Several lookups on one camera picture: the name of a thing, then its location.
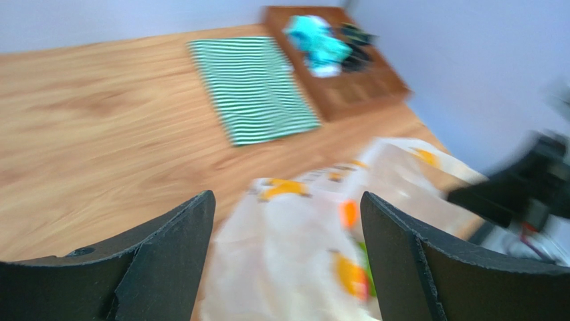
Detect banana print plastic bag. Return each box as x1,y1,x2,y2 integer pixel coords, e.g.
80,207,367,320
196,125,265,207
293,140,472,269
199,138,484,320

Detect green striped cloth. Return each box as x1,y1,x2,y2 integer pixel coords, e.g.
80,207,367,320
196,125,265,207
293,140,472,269
186,36,320,146

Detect teal white socks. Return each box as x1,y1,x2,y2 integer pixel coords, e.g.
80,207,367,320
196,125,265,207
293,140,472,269
282,15,353,78

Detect black green cable bundle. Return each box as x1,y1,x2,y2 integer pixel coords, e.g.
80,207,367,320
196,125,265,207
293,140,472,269
341,23,377,46

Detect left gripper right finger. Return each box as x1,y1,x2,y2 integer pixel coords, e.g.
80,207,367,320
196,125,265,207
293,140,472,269
361,192,569,320

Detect orange fruit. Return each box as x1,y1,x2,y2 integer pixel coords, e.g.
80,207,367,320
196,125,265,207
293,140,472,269
339,199,360,229

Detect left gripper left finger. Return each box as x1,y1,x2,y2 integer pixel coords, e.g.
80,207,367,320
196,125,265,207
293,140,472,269
1,191,216,320

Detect wooden compartment tray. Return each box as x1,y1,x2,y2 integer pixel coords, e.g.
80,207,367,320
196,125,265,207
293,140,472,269
264,6,411,121

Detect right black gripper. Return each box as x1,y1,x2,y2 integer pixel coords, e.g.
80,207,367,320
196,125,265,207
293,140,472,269
447,134,569,232

